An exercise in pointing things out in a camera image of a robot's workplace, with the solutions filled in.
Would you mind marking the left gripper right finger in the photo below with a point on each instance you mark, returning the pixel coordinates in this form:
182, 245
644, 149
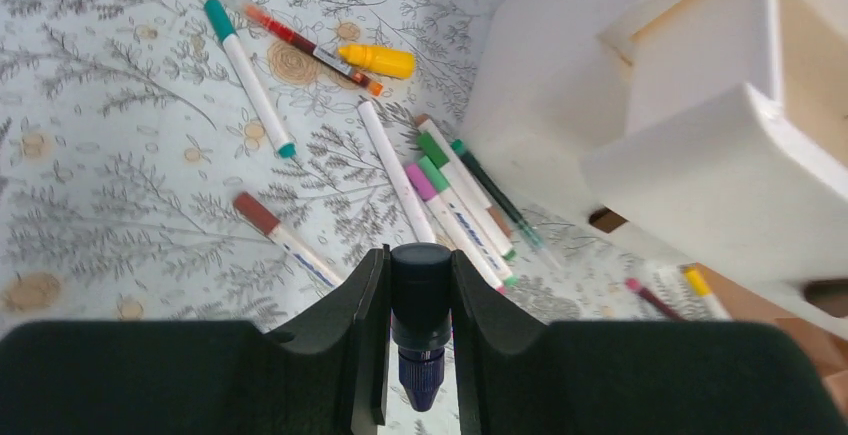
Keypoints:
517, 375

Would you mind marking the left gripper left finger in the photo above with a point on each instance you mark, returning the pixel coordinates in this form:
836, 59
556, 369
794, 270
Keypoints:
322, 372

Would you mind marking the dark blue marker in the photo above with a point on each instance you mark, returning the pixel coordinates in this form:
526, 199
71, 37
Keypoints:
420, 318

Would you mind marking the dark red pen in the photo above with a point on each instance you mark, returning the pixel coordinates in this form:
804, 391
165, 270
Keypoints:
635, 286

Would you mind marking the yellow glue bottle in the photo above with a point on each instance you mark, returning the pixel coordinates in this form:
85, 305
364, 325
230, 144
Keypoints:
381, 60

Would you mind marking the white three-drawer organizer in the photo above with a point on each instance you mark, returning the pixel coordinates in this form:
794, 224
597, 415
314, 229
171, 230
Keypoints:
717, 129

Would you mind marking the brown capped white marker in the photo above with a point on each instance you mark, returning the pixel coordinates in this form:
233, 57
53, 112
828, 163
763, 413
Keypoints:
276, 231

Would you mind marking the plain white marker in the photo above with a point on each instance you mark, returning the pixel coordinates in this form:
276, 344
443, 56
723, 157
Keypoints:
399, 181

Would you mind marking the dark green pen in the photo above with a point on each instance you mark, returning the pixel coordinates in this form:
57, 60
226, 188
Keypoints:
510, 209

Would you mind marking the yellow capped white marker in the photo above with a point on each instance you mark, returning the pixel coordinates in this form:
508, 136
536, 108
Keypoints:
702, 289

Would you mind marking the pink capped marker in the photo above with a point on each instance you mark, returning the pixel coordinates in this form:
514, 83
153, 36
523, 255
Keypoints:
453, 230

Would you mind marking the green capped marker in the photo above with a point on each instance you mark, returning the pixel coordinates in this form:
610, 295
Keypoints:
442, 175

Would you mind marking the floral table mat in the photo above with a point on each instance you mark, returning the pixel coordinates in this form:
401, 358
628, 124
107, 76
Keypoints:
126, 135

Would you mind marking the orange plastic file rack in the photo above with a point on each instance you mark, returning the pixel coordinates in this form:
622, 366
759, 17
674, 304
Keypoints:
827, 351

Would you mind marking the teal capped white marker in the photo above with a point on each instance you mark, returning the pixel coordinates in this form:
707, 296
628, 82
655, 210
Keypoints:
257, 94

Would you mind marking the yellow cap red pen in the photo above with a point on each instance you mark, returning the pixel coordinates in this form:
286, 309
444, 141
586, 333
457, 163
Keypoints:
255, 13

